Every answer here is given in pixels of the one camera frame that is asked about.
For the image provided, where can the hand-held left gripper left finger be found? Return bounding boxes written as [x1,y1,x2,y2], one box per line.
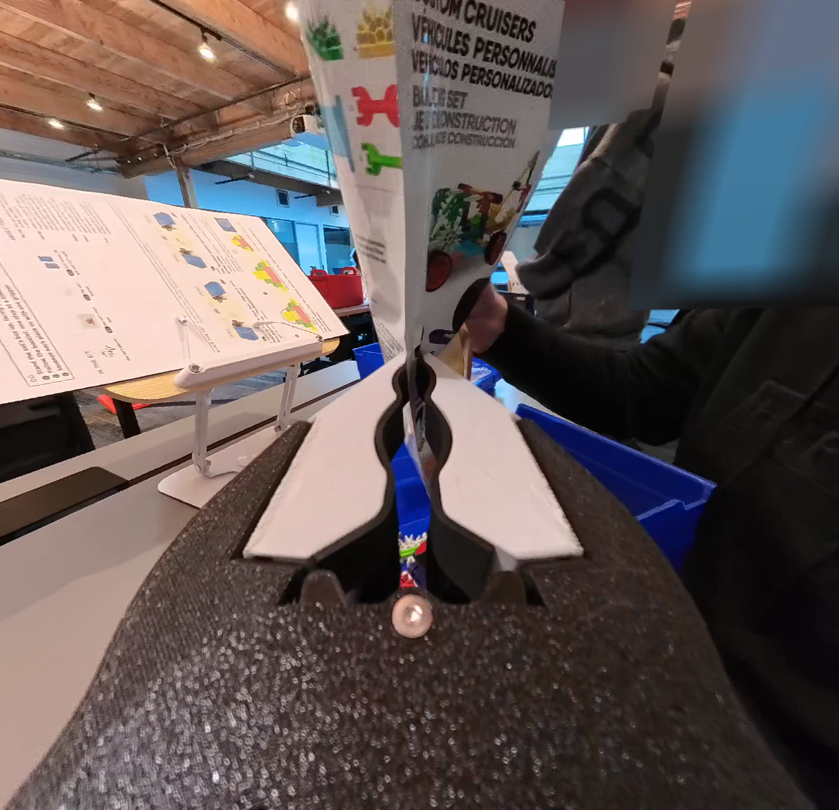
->
[244,353,410,604]

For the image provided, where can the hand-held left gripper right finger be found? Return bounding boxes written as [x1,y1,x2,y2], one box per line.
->
[419,356,584,604]

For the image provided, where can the large blue plastic bin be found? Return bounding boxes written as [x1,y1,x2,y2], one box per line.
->
[354,343,717,575]

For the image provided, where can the printed toy set bag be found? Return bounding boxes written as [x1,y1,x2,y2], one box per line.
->
[288,0,569,591]

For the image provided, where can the person's right forearm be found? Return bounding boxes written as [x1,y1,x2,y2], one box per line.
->
[485,302,715,447]

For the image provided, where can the person's right hand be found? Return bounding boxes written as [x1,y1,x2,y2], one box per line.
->
[467,280,511,357]

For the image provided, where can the pile of plastic construction pieces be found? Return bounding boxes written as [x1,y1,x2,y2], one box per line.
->
[399,531,428,589]

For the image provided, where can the red storage basket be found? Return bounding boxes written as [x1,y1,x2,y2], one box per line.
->
[308,267,364,309]

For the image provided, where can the white document stand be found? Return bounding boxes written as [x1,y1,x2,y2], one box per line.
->
[105,317,342,511]

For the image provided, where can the white instruction sheet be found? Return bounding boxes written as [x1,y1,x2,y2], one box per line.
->
[0,179,350,404]

